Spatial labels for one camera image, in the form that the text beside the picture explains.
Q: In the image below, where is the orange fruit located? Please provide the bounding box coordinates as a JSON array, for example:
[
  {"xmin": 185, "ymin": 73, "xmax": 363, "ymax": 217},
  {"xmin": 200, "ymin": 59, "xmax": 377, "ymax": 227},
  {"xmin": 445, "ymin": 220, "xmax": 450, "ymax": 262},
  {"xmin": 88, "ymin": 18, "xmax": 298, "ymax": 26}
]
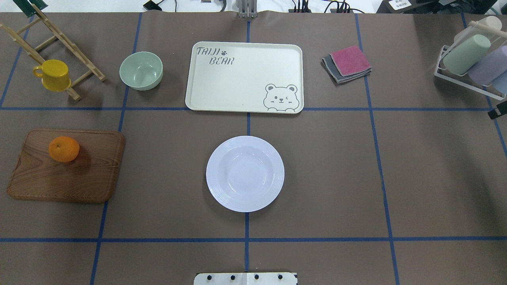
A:
[{"xmin": 48, "ymin": 137, "xmax": 80, "ymax": 163}]

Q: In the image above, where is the cream bear tray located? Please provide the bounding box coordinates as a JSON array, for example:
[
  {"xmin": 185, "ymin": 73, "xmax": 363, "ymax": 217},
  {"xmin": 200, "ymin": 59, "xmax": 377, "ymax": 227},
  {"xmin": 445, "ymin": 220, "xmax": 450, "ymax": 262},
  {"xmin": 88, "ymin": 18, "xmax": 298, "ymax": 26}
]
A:
[{"xmin": 185, "ymin": 41, "xmax": 304, "ymax": 114}]

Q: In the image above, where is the blue pastel cup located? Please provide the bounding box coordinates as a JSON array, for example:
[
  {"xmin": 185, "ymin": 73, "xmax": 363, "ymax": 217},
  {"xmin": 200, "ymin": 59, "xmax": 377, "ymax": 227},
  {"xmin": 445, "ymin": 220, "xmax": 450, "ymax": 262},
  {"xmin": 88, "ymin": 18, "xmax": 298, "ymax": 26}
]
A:
[{"xmin": 492, "ymin": 71, "xmax": 507, "ymax": 94}]

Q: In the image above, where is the purple pastel cup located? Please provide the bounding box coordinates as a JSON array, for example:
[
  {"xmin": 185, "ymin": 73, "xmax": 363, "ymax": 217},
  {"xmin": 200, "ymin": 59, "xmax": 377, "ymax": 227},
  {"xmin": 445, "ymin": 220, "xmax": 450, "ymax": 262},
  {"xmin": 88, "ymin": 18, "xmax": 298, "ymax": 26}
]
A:
[{"xmin": 467, "ymin": 46, "xmax": 507, "ymax": 86}]

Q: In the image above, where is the green pastel cup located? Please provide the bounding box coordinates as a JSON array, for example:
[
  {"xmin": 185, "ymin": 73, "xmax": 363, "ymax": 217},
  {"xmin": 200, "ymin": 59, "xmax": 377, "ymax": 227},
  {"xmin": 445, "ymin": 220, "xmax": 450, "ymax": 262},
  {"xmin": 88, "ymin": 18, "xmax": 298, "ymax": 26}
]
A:
[{"xmin": 442, "ymin": 34, "xmax": 491, "ymax": 75}]

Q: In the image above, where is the beige pastel cup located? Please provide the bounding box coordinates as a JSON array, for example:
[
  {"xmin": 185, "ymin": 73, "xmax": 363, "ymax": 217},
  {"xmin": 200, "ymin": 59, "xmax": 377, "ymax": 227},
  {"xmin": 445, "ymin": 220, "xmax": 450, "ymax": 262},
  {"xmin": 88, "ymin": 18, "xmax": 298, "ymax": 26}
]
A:
[{"xmin": 454, "ymin": 16, "xmax": 502, "ymax": 43}]

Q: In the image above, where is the white cup rack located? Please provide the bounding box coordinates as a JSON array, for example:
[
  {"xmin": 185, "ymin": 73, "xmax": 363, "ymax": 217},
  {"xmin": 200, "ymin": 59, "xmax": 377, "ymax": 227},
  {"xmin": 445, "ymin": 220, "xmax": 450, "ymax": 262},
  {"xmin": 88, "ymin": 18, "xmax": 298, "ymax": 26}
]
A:
[{"xmin": 434, "ymin": 16, "xmax": 506, "ymax": 101}]

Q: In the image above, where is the pink cloth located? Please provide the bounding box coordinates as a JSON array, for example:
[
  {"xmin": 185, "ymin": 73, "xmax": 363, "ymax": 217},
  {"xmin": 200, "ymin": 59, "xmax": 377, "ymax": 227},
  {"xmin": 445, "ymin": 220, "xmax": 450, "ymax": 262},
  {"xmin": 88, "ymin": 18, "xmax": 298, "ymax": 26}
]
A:
[{"xmin": 330, "ymin": 46, "xmax": 372, "ymax": 76}]

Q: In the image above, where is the grey cloth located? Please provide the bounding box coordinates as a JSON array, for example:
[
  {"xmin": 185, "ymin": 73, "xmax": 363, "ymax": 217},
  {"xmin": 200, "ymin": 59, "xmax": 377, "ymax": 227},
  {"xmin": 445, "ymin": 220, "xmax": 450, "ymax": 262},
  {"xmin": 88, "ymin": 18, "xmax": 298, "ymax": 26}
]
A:
[{"xmin": 322, "ymin": 55, "xmax": 372, "ymax": 84}]

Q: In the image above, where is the white round plate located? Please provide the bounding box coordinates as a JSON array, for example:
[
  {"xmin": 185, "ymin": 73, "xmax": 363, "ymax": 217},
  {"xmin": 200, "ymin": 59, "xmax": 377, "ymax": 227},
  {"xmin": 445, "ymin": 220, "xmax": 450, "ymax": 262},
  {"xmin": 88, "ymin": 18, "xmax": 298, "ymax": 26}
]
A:
[{"xmin": 205, "ymin": 136, "xmax": 286, "ymax": 213}]

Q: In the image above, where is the green bowl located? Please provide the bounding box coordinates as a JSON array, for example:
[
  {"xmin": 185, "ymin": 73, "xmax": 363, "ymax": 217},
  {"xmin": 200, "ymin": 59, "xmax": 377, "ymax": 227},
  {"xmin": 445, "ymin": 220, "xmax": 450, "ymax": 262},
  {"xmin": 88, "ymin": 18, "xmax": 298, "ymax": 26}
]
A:
[{"xmin": 119, "ymin": 51, "xmax": 164, "ymax": 91}]

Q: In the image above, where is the wooden cutting board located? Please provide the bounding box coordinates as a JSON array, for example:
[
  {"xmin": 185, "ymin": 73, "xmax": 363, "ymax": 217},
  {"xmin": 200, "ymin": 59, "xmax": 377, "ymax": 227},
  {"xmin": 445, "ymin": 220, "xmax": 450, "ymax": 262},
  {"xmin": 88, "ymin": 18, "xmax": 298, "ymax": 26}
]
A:
[{"xmin": 7, "ymin": 128, "xmax": 126, "ymax": 203}]

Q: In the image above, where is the yellow mug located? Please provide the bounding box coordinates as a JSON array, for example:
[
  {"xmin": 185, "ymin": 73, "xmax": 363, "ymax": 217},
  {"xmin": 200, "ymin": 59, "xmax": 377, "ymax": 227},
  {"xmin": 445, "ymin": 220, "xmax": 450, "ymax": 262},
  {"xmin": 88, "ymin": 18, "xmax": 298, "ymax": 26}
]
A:
[{"xmin": 32, "ymin": 59, "xmax": 71, "ymax": 92}]

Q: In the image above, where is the wooden dish rack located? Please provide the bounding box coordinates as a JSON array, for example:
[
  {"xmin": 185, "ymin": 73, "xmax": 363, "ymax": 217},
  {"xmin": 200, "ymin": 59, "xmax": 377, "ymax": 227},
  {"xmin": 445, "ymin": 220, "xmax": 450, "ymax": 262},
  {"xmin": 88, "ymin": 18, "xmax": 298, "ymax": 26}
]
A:
[{"xmin": 0, "ymin": 3, "xmax": 106, "ymax": 101}]

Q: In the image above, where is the aluminium frame post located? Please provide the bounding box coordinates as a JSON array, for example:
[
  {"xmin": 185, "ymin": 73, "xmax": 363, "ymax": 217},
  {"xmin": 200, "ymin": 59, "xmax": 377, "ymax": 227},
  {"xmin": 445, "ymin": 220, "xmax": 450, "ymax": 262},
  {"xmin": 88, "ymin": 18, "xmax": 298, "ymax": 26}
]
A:
[{"xmin": 236, "ymin": 0, "xmax": 258, "ymax": 19}]

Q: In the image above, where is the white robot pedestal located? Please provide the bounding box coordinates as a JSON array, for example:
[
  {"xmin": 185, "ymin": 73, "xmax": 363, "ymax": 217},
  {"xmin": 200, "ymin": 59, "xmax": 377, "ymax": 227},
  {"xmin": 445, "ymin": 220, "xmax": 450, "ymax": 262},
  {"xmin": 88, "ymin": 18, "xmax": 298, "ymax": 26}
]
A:
[{"xmin": 193, "ymin": 272, "xmax": 298, "ymax": 285}]

